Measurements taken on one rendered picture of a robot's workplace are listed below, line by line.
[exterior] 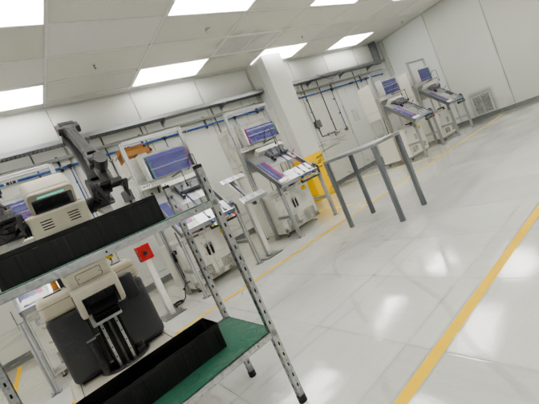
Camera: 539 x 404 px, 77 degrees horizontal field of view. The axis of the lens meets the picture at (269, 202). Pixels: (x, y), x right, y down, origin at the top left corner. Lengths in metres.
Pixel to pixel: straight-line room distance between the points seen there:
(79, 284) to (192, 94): 4.92
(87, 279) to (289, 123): 5.30
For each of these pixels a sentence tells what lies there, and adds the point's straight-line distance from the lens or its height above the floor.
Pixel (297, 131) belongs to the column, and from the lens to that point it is 6.74.
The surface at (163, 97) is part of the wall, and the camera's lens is 6.22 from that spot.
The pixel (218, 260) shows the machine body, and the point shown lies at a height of 0.22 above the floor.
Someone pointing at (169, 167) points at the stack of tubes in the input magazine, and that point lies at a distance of 4.18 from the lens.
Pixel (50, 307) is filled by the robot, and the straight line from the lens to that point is 2.26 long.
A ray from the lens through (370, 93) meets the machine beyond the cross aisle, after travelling 7.44.
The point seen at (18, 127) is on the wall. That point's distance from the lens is 5.68.
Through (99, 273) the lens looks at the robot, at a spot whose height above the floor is 0.82.
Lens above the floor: 0.97
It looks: 5 degrees down
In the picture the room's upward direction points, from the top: 24 degrees counter-clockwise
